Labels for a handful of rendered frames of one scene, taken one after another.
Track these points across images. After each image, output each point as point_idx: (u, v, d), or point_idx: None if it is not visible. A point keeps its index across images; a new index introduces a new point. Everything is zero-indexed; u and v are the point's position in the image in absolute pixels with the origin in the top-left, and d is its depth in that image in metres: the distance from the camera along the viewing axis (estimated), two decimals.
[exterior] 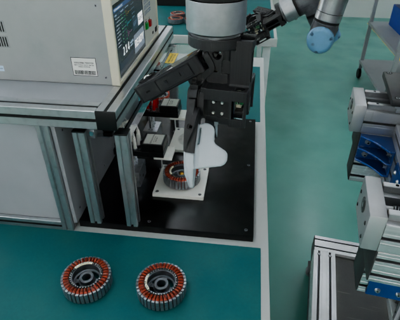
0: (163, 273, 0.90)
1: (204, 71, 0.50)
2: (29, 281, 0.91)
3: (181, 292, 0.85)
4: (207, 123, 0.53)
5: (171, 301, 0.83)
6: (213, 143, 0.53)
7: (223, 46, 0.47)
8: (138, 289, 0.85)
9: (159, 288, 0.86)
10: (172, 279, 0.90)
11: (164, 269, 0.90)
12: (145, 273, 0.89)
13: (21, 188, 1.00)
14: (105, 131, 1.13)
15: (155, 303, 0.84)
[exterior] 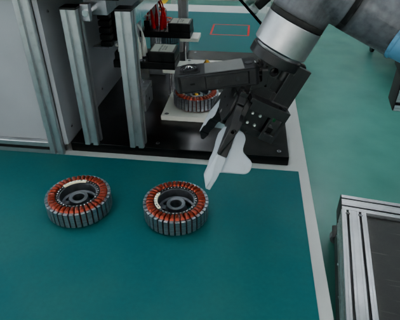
0: (178, 193, 0.70)
1: (258, 83, 0.52)
2: (5, 205, 0.71)
3: (202, 211, 0.64)
4: (241, 131, 0.55)
5: (190, 221, 0.63)
6: (242, 151, 0.55)
7: (291, 69, 0.50)
8: (145, 209, 0.65)
9: (173, 208, 0.66)
10: (190, 200, 0.69)
11: (180, 188, 0.69)
12: (154, 192, 0.68)
13: None
14: (104, 40, 0.93)
15: (169, 225, 0.63)
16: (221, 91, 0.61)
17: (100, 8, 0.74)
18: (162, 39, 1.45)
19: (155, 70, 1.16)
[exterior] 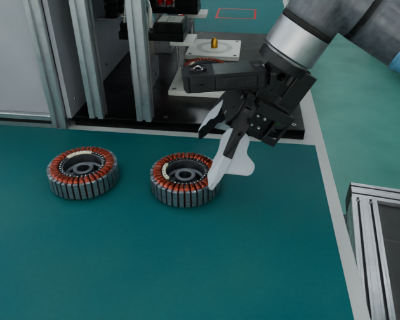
0: (186, 164, 0.65)
1: (266, 87, 0.53)
2: (4, 178, 0.66)
3: None
4: (246, 133, 0.55)
5: (200, 192, 0.58)
6: (246, 153, 0.55)
7: (300, 74, 0.52)
8: (153, 179, 0.60)
9: (182, 179, 0.61)
10: (200, 171, 0.65)
11: (188, 159, 0.65)
12: (162, 162, 0.64)
13: None
14: (108, 11, 0.89)
15: (178, 195, 0.59)
16: (223, 93, 0.62)
17: None
18: None
19: (160, 49, 1.12)
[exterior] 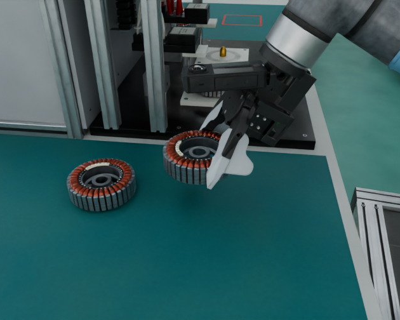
0: (200, 143, 0.63)
1: (265, 86, 0.53)
2: (25, 188, 0.68)
3: None
4: (245, 133, 0.55)
5: None
6: (245, 153, 0.56)
7: (299, 74, 0.52)
8: (166, 156, 0.58)
9: (196, 156, 0.59)
10: (214, 150, 0.63)
11: (202, 136, 0.63)
12: (174, 140, 0.62)
13: (14, 79, 0.77)
14: (122, 23, 0.90)
15: (193, 173, 0.57)
16: (223, 94, 0.62)
17: None
18: None
19: (170, 58, 1.14)
